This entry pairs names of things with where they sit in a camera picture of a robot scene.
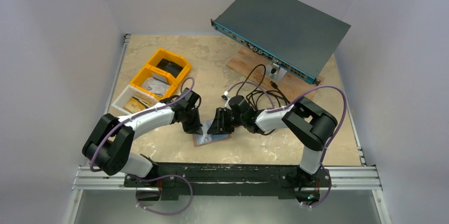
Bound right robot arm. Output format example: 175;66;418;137
207;95;337;185

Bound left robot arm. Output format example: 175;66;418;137
82;88;203;186

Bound grey credit cards in bin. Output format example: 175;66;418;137
141;77;170;97

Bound yellow bin with cards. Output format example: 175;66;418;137
130;66;179;100

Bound yellow cards in white bin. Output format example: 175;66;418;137
123;96;150;113

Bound black item in bin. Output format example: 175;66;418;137
156;59;183;78

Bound yellow bin with black item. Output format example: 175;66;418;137
146;48;192;84

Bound wooden board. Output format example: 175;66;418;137
227;47;314;110

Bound white plastic bin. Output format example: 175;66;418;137
112;85;158;114

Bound grey socket box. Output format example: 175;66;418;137
265;64;288;82

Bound black cable with USB plug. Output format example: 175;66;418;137
237;62;294;136

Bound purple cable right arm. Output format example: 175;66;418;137
226;81;348;209

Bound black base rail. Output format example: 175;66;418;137
124;163;331;203

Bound aluminium frame rail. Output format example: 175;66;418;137
72;165;384;192

